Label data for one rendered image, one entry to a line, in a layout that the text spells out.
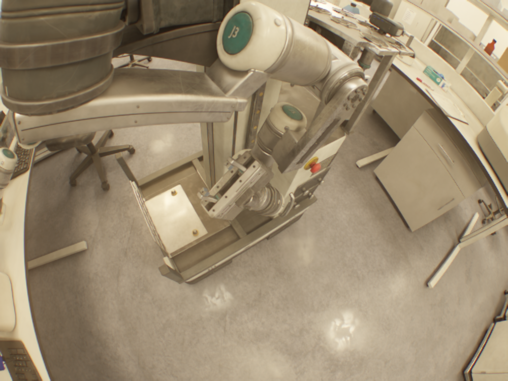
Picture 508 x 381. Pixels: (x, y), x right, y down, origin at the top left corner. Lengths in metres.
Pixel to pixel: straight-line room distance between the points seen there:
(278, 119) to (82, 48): 0.38
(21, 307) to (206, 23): 0.90
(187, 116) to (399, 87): 2.31
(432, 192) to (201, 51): 1.55
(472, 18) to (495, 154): 2.77
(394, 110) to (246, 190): 2.22
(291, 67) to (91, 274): 1.50
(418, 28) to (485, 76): 1.30
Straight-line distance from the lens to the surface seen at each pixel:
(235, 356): 1.33
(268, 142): 0.49
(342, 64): 0.38
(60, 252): 1.70
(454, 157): 1.54
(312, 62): 0.32
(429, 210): 1.73
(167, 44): 0.41
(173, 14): 0.37
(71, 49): 0.18
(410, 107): 2.40
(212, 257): 0.98
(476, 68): 3.76
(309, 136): 0.41
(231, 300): 1.29
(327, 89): 0.37
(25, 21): 0.19
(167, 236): 1.05
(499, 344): 2.62
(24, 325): 0.85
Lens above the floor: 1.29
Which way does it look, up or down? 60 degrees down
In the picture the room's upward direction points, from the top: 14 degrees clockwise
